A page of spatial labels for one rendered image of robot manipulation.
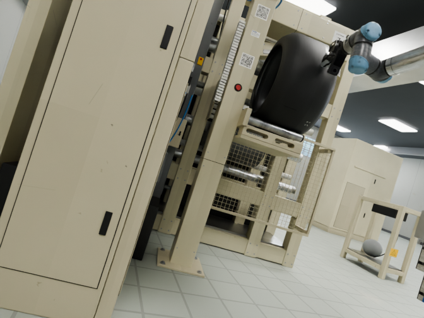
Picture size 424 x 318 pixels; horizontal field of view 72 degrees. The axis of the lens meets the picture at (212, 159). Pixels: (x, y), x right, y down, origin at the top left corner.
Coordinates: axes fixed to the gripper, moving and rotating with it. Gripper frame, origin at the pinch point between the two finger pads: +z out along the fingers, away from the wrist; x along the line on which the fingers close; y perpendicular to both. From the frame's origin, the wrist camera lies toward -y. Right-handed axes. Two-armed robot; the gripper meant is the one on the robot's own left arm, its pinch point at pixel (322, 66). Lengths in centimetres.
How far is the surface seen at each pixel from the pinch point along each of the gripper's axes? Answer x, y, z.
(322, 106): -8.2, -17.5, 5.3
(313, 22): -6, 52, 43
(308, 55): 8.6, 3.8, 1.7
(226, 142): 31, -49, 27
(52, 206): 89, -96, -36
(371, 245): -197, -80, 167
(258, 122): 19.1, -34.2, 17.5
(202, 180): 37, -73, 29
